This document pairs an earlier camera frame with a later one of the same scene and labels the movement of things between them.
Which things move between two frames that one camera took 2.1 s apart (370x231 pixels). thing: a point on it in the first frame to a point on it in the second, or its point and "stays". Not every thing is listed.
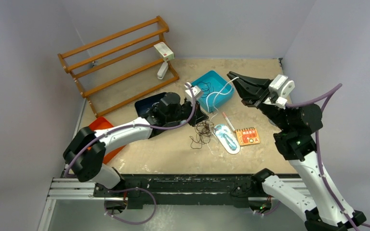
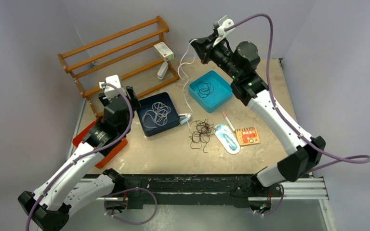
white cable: (219, 92) to (185, 77)
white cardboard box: (165, 53) stays
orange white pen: (227, 120) stays
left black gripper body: (182, 113) to (131, 95)
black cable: (209, 90) stays
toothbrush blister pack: (228, 138) stays
